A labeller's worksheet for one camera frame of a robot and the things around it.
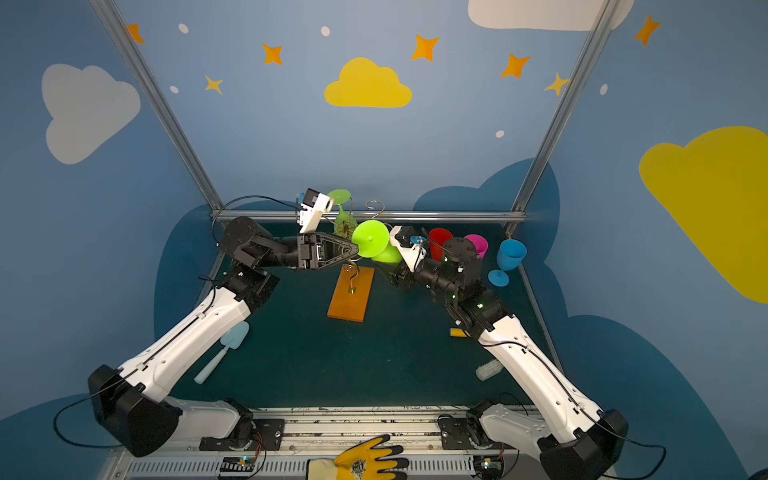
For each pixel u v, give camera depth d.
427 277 0.57
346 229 0.77
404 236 0.51
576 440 0.38
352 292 1.01
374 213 1.73
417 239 0.51
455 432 0.75
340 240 0.52
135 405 0.37
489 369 0.84
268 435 0.75
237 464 0.73
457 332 0.91
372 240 0.55
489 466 0.73
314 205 0.53
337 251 0.51
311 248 0.50
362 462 0.69
